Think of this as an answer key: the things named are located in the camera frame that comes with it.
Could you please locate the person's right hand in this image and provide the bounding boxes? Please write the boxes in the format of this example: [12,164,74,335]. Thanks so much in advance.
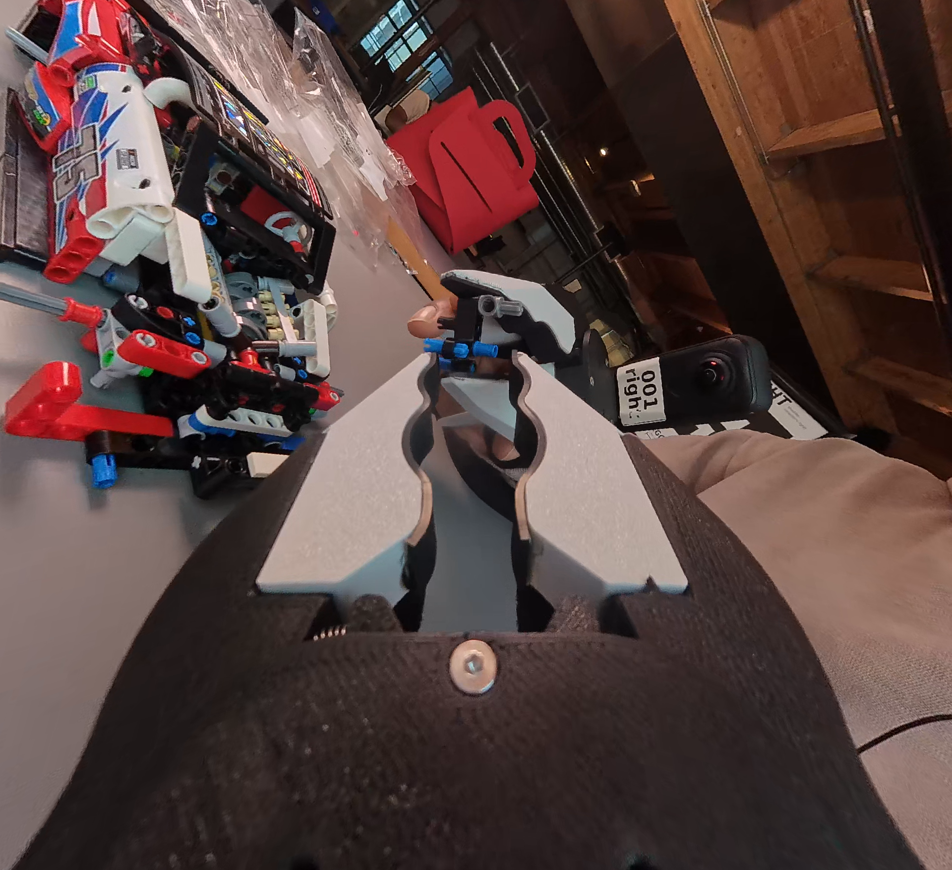
[408,301,522,463]

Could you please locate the toy brick race car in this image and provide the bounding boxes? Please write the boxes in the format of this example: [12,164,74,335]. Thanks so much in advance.
[0,0,347,500]

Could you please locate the grey desk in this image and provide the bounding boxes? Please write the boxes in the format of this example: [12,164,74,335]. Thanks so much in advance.
[0,0,455,867]

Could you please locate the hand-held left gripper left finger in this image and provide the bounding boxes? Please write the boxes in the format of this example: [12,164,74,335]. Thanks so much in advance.
[255,351,437,597]

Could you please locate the red felt bag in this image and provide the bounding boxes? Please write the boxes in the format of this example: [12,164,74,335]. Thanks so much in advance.
[387,87,540,255]

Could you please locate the black white printed sign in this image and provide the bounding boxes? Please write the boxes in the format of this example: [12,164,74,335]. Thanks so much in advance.
[643,363,833,443]

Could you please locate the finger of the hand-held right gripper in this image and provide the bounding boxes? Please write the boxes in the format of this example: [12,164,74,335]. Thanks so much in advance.
[440,269,578,359]
[439,373,522,441]

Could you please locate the pile of clear plastic bags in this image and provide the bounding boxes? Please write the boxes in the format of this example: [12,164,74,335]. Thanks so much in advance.
[93,0,417,268]

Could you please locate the person's right forearm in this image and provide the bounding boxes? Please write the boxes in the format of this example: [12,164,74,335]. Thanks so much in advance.
[643,431,952,506]

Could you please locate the person's beige hoodie torso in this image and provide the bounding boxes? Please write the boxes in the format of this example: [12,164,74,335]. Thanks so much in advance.
[699,483,952,864]

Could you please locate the wooden shelving unit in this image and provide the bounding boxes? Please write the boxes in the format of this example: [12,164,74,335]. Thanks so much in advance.
[631,0,952,454]

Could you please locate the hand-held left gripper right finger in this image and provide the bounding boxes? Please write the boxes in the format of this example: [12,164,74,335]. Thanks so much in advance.
[510,351,690,602]

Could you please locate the black hoodie drawstring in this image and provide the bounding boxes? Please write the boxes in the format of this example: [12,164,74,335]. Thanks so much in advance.
[855,712,952,752]

